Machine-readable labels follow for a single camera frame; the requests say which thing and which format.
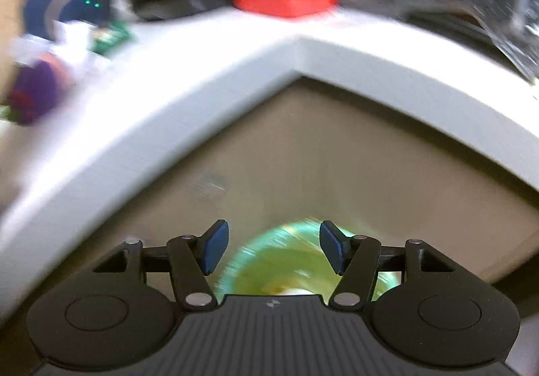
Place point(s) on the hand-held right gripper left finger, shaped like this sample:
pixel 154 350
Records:
pixel 214 247

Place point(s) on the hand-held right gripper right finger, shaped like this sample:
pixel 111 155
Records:
pixel 332 247

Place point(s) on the green packet white lettering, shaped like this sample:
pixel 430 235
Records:
pixel 111 37

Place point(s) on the beige cabinet door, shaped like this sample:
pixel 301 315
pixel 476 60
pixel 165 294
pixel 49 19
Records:
pixel 320 157

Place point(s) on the purple pink plush item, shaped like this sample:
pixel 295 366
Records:
pixel 36 91

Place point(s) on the crumpled white plastic bag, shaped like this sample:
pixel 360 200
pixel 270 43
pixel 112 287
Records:
pixel 67 43

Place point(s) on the round wooden cutting board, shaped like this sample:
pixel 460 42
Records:
pixel 10 22

